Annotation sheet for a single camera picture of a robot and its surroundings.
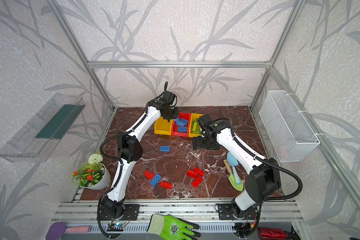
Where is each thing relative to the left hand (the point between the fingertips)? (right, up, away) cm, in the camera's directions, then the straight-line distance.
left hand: (179, 110), depth 97 cm
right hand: (+13, -19, -14) cm, 27 cm away
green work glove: (-2, -57, -28) cm, 63 cm away
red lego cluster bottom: (+10, -41, -15) cm, 44 cm away
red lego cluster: (+8, -37, -12) cm, 40 cm away
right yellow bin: (+8, -16, +3) cm, 18 cm away
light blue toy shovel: (+34, -32, -6) cm, 47 cm away
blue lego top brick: (+3, -7, +12) cm, 14 cm away
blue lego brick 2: (+2, -13, +8) cm, 15 cm away
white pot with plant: (-40, -33, -25) cm, 57 cm away
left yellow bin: (-13, -11, +9) cm, 19 cm away
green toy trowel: (+31, -40, -12) cm, 52 cm away
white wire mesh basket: (+49, -13, -36) cm, 62 cm away
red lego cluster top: (+14, -37, -12) cm, 41 cm away
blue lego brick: (0, -8, +12) cm, 14 cm away
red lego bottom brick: (-6, -42, -16) cm, 45 cm away
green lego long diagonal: (+10, -11, +6) cm, 16 cm away
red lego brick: (-17, -37, -12) cm, 43 cm away
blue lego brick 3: (-13, -40, -14) cm, 44 cm away
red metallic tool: (+41, -57, -31) cm, 76 cm away
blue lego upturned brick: (-9, -25, -1) cm, 26 cm away
